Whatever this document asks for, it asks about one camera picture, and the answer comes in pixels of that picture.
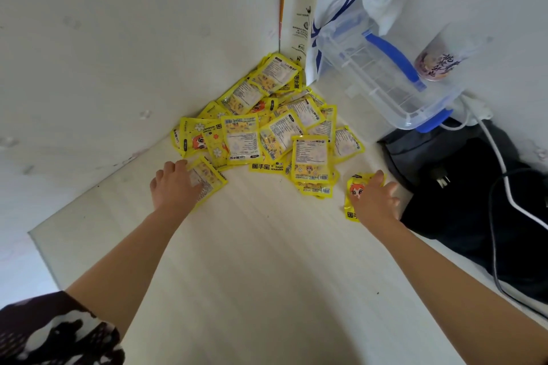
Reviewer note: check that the person's right hand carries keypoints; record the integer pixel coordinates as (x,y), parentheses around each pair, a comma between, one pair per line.
(376,204)

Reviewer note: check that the person's left hand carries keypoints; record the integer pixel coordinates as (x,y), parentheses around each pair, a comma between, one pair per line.
(173,189)

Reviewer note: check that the person's left fingers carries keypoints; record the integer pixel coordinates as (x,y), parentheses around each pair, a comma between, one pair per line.
(169,170)

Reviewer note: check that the person's right fingers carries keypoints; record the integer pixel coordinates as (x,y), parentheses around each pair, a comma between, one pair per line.
(387,189)

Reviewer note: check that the yellow cartoon-face warmer sachet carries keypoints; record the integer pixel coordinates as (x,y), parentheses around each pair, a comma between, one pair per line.
(354,193)

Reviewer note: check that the yellow label-side warmer sachet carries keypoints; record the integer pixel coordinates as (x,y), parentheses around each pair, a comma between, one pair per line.
(212,180)

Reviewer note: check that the person's left forearm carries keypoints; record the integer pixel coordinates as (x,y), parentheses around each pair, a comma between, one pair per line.
(128,262)

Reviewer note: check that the person's right forearm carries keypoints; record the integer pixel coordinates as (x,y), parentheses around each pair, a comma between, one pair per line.
(449,292)

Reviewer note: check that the black plug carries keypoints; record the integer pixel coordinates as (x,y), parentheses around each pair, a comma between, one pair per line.
(442,180)

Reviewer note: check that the black fabric bag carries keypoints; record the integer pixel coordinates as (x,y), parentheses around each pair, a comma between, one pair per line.
(462,215)

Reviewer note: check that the pile of yellow hand warmer packets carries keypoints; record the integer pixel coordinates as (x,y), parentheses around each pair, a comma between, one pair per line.
(274,129)

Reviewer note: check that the white power adapter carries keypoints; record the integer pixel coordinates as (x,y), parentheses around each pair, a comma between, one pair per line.
(477,110)

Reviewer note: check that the plastic drink cup purple print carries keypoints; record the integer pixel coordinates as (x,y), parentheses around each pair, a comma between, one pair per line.
(443,59)

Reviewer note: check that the white crumpled tissue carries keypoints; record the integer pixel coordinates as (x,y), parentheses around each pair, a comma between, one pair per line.
(381,3)

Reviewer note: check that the camouflage print sleeve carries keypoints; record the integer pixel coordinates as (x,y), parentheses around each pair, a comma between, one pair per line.
(51,330)

